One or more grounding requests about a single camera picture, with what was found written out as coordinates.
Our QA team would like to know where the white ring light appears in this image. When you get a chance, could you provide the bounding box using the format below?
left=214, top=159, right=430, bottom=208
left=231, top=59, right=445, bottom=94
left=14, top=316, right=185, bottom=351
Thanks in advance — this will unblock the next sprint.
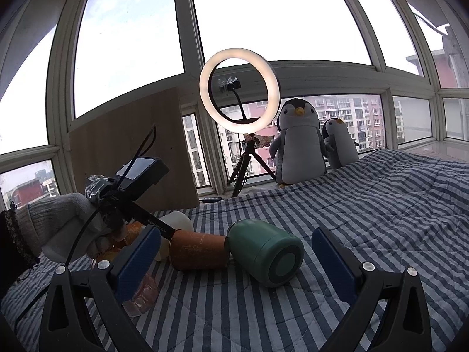
left=199, top=48, right=281, bottom=133

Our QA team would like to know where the orange patterned paper cup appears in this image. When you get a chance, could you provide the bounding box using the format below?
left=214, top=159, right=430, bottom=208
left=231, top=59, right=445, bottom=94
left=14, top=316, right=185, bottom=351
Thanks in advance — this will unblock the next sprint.
left=169, top=229, right=230, bottom=273

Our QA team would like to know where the blue striped quilt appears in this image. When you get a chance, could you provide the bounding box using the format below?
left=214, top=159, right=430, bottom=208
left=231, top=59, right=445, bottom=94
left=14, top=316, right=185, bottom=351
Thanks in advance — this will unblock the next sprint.
left=0, top=148, right=469, bottom=352

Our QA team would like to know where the large grey penguin plush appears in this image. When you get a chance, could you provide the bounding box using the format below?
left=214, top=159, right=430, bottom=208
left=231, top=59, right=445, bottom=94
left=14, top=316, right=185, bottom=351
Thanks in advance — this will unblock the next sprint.
left=269, top=98, right=326, bottom=185

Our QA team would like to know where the wooden board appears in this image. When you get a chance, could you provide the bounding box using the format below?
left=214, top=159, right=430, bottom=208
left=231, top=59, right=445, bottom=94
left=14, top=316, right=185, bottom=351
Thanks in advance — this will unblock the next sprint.
left=70, top=87, right=199, bottom=212

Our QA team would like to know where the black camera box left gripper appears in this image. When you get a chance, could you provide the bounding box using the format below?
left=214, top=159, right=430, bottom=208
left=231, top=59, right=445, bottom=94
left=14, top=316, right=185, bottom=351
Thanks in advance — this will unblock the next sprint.
left=115, top=157, right=169, bottom=195

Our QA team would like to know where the left hand white glove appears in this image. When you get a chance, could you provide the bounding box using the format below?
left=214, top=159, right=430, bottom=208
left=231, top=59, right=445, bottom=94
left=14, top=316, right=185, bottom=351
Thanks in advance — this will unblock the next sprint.
left=15, top=193, right=111, bottom=262

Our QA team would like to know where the small grey penguin plush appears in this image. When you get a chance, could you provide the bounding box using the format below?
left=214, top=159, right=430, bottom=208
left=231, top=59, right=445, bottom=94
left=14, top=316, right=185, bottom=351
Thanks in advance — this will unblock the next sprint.
left=323, top=118, right=359, bottom=169

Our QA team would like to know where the orange tea drink bottle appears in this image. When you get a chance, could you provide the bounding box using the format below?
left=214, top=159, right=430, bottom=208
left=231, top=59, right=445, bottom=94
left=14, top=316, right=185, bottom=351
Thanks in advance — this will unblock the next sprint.
left=123, top=273, right=158, bottom=318

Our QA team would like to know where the black power strip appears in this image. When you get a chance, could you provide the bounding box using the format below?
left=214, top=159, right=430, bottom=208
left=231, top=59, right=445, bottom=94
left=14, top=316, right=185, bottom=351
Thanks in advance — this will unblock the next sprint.
left=201, top=196, right=222, bottom=204

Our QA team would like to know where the black cable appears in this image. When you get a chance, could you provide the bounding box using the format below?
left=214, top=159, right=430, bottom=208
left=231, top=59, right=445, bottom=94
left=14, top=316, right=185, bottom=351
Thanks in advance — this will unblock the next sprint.
left=10, top=124, right=158, bottom=324

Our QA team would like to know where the white plastic cup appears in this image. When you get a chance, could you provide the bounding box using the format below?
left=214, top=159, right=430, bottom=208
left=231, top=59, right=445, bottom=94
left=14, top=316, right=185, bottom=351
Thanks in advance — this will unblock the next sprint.
left=155, top=211, right=194, bottom=261

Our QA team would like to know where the green thermos bottle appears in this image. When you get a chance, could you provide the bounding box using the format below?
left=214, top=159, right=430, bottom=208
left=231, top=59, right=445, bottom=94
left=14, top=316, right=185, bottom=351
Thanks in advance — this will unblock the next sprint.
left=227, top=219, right=305, bottom=288

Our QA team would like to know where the black tripod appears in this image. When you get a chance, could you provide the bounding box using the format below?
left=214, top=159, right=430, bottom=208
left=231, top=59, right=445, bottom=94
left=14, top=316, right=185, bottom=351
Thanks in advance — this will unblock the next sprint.
left=227, top=138, right=276, bottom=198

